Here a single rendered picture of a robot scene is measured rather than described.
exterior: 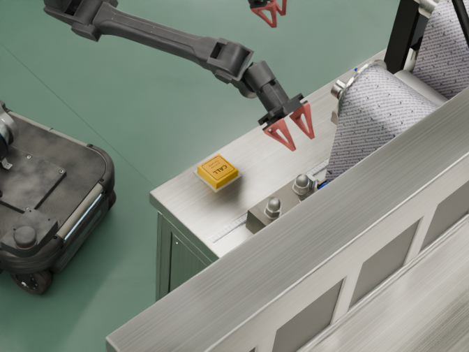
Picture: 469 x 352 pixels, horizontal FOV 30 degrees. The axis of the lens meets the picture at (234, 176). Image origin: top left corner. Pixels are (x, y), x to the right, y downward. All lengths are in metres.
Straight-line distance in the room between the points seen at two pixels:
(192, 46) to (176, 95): 1.64
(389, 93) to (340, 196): 0.70
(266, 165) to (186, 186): 0.21
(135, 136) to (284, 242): 2.44
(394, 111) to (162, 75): 2.06
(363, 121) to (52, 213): 1.37
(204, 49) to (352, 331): 0.91
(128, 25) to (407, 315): 1.06
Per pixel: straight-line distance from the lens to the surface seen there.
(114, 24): 2.03
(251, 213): 1.83
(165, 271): 2.18
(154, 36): 1.98
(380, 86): 1.73
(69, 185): 2.92
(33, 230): 2.70
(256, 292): 0.95
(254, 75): 1.90
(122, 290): 2.94
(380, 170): 1.09
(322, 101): 2.28
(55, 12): 2.11
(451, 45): 1.85
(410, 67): 2.19
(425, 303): 1.25
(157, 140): 3.38
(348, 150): 1.82
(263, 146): 2.14
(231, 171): 2.04
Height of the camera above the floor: 2.43
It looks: 48 degrees down
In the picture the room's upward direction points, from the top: 7 degrees clockwise
